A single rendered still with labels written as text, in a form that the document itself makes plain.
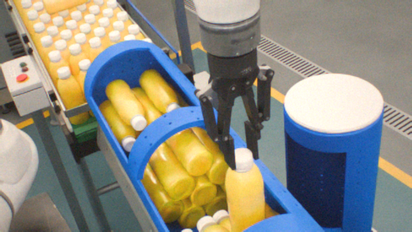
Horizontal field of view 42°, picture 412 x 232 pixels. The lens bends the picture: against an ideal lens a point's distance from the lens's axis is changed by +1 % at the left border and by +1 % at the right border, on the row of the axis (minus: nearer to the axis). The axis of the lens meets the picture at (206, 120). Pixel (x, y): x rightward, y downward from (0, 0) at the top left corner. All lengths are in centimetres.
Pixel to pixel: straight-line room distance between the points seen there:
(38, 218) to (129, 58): 54
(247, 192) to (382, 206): 179
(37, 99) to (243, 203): 101
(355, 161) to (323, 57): 219
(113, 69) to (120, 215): 128
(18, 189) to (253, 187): 57
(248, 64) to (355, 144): 79
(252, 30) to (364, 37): 320
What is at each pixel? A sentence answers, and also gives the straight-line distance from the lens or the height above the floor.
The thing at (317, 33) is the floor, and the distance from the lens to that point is 398.
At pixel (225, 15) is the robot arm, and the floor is 166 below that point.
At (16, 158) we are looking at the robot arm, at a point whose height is 124.
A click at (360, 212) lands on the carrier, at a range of 175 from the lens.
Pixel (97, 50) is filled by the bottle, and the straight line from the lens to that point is 192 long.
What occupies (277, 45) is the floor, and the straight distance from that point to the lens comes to 385.
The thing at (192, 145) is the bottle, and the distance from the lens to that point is 122.
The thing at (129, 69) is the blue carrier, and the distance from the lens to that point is 164.
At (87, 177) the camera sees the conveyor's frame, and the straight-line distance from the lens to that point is 238.
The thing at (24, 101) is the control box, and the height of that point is 105.
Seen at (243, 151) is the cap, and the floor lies 136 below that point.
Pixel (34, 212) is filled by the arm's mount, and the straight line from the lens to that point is 146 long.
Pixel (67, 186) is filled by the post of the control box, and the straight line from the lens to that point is 216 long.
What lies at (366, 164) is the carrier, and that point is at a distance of 161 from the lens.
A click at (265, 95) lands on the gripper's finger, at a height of 148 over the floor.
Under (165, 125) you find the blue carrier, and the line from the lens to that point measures 123.
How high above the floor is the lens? 199
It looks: 38 degrees down
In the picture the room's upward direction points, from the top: 9 degrees counter-clockwise
